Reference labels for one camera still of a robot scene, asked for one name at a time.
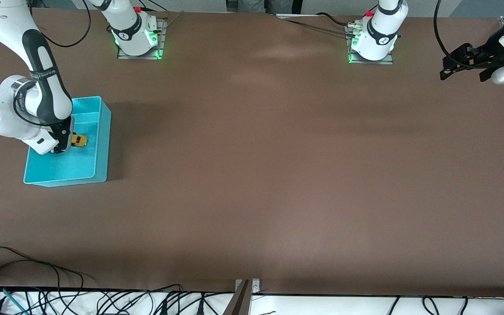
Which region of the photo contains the teal plastic bin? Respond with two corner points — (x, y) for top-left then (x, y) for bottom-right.
(23, 96), (112, 188)

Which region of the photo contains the grey metal pole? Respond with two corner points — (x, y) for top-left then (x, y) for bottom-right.
(222, 280), (252, 315)

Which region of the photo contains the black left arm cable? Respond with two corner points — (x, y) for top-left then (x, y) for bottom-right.
(434, 0), (469, 68)

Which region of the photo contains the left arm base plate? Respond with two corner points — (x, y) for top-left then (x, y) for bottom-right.
(345, 24), (395, 65)

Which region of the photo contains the thick black base cable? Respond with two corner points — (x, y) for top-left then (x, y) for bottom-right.
(317, 12), (357, 28)

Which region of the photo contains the black looped table cable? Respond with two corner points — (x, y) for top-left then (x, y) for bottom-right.
(0, 246), (85, 291)

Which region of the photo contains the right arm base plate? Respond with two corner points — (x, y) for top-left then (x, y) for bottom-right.
(117, 18), (168, 60)

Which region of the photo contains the thin grey base cable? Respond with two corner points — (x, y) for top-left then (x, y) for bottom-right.
(276, 14), (355, 38)

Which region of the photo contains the grey slanted cable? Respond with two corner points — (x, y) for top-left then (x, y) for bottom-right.
(164, 11), (186, 32)

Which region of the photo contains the thin black base cable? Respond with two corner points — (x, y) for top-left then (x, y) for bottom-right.
(140, 0), (169, 13)

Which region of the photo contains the black cable tangle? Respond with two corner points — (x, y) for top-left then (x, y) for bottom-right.
(0, 284), (235, 315)

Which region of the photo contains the small metal bracket plate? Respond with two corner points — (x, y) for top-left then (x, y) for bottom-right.
(234, 279), (260, 294)

